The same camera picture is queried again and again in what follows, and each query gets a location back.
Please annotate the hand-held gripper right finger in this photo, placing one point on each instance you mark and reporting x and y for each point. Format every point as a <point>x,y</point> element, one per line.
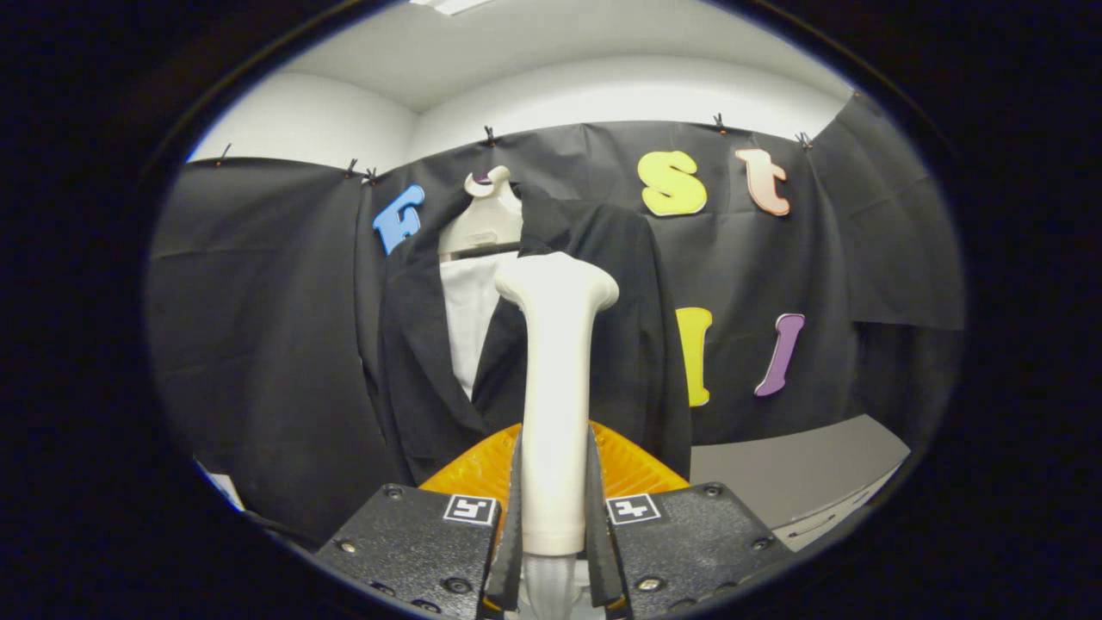
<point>689,542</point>

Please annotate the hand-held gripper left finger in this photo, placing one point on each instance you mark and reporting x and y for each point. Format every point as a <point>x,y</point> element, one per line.
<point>413,542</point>

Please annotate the white garment steamer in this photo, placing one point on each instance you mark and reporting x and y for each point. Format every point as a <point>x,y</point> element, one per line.
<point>558,387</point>

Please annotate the black suit jacket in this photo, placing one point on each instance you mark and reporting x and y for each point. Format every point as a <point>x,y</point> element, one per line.
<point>624,327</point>

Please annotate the white shirt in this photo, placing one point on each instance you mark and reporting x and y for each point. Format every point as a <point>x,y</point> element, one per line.
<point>469,319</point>

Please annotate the cream plastic clothes hanger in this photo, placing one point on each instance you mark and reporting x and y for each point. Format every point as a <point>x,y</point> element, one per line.
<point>491,224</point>

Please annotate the grey and beige cabinet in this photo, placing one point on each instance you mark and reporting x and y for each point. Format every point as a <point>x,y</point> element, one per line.
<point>792,474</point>

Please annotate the black backdrop cloth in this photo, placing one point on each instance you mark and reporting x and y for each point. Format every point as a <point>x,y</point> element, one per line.
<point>258,327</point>

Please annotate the ceiling light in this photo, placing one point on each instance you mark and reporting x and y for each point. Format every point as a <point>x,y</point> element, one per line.
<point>452,5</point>

